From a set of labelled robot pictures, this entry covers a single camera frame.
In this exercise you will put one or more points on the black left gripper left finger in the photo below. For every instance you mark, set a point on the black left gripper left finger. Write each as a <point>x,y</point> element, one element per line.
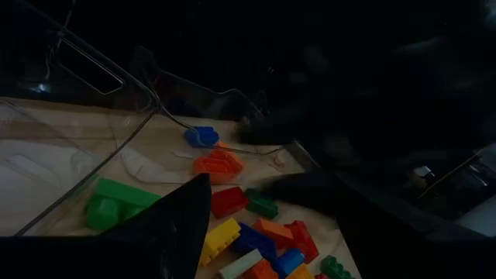
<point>135,255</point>

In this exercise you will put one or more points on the clear plastic bin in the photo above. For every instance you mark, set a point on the clear plastic bin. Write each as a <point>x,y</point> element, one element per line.
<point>147,170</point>
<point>38,128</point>

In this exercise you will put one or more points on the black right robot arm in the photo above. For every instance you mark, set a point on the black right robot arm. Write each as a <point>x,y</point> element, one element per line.
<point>453,85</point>

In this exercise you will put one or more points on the medium orange plastic block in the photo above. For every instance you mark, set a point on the medium orange plastic block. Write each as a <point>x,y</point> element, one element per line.
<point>261,271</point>
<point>219,166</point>
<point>273,230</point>

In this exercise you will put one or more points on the medium blue plastic block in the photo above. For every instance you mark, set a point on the medium blue plastic block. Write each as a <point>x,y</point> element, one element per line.
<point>203,136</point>
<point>288,261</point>
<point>252,240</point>

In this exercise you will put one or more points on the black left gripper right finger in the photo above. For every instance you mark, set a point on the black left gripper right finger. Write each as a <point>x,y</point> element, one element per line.
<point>407,259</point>

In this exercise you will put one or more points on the large red plastic block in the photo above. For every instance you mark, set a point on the large red plastic block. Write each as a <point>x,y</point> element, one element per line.
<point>321,276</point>

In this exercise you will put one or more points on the medium green plastic block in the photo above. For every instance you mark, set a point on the medium green plastic block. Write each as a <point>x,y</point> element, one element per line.
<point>333,267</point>
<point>263,205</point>

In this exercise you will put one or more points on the large green plastic block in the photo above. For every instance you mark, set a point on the large green plastic block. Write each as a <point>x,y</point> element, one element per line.
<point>112,201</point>

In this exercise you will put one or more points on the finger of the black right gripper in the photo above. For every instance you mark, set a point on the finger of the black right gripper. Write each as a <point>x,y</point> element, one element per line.
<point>271,129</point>
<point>310,193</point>

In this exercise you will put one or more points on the medium yellow plastic block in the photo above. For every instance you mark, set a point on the medium yellow plastic block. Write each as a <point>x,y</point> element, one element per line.
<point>219,240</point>
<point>300,273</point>

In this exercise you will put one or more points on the plain wooden block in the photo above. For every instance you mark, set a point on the plain wooden block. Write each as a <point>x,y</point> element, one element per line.
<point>240,265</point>

